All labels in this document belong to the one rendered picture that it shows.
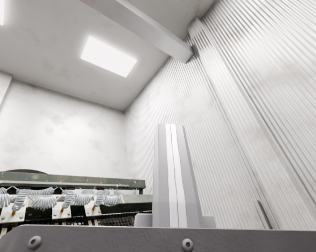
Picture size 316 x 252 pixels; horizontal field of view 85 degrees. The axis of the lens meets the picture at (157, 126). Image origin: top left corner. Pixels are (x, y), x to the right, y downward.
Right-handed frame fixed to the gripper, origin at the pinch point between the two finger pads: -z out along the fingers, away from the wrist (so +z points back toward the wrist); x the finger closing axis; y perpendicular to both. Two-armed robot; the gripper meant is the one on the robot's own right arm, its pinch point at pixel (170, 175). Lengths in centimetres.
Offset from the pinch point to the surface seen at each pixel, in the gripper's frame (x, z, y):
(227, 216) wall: -109, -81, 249
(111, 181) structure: 44, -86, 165
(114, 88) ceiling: 124, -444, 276
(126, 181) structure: 29, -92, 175
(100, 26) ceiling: 122, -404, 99
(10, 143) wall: 300, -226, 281
